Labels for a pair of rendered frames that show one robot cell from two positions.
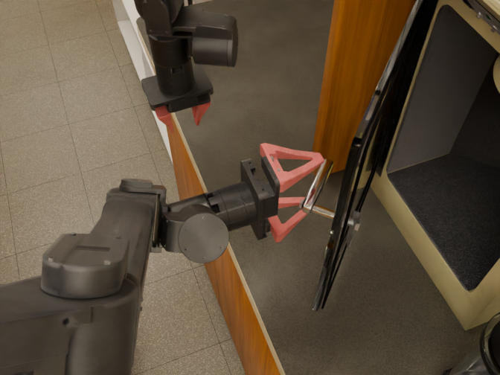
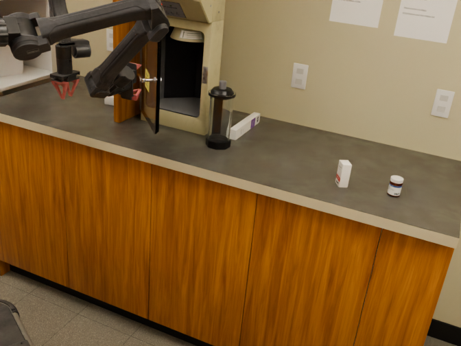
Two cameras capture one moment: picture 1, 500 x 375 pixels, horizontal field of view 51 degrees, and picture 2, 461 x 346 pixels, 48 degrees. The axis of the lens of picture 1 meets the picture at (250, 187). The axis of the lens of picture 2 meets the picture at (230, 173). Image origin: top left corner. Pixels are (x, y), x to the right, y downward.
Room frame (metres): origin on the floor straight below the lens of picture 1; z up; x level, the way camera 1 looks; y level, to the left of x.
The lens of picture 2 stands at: (-1.19, 1.07, 1.74)
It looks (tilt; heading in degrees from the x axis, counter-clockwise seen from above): 25 degrees down; 313
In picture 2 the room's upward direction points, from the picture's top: 5 degrees clockwise
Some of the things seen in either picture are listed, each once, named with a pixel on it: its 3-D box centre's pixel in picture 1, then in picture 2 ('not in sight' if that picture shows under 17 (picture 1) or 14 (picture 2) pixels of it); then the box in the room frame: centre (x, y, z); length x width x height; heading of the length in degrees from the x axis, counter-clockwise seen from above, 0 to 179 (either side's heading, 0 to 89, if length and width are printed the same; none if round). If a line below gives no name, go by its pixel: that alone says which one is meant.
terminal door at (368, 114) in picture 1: (365, 164); (149, 75); (0.46, -0.16, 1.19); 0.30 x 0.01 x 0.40; 155
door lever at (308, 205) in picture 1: (328, 190); (145, 77); (0.41, -0.10, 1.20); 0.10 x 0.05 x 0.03; 155
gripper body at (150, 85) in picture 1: (175, 74); (64, 67); (0.63, 0.12, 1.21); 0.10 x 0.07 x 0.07; 112
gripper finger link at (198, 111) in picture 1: (185, 106); (67, 85); (0.63, 0.11, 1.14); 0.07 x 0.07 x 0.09; 22
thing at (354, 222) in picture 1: (350, 229); not in sight; (0.36, -0.13, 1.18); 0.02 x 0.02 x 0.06; 65
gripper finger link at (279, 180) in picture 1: (288, 174); (133, 70); (0.41, -0.05, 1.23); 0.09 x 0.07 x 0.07; 111
